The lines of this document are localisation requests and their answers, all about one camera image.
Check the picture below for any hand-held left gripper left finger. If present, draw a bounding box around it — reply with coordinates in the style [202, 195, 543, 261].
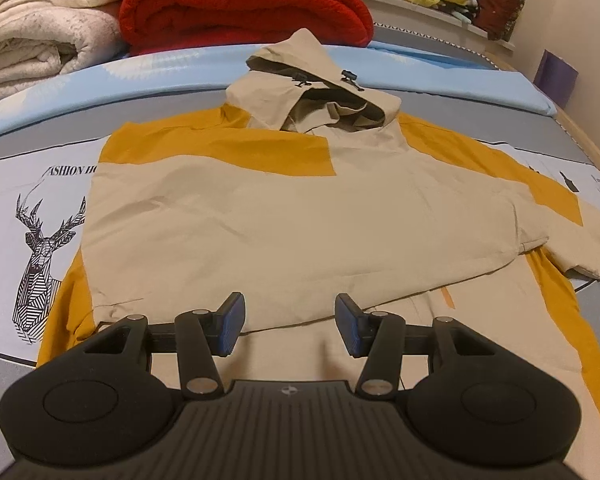
[82, 291, 246, 402]

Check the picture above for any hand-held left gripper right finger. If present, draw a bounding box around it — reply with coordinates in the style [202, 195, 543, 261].
[334, 292, 501, 402]

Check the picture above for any beige and yellow hooded jacket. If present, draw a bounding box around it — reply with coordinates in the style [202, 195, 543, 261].
[36, 27, 600, 463]

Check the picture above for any white window ledge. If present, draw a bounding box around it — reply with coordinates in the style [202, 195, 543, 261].
[350, 0, 518, 68]

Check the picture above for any red folded blanket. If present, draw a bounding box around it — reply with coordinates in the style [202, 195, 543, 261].
[119, 0, 376, 56]

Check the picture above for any purple box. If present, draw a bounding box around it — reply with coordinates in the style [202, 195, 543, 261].
[532, 50, 579, 109]

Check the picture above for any mottled white folded blanket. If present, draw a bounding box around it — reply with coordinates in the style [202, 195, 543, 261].
[0, 7, 131, 108]

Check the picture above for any dark red cushion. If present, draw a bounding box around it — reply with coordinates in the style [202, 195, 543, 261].
[472, 0, 529, 43]

